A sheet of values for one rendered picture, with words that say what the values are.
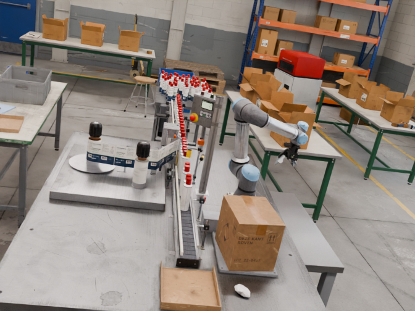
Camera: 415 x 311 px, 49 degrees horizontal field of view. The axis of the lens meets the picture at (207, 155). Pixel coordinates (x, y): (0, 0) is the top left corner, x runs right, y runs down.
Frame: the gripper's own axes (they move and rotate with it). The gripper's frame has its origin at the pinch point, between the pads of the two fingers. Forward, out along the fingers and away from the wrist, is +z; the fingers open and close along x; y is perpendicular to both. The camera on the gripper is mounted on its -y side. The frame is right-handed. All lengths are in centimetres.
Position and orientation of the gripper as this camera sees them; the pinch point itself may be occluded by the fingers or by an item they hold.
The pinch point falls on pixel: (283, 165)
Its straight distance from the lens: 329.8
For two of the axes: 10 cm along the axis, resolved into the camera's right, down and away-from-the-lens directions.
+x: 9.2, 1.1, 3.8
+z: -2.9, 8.4, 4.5
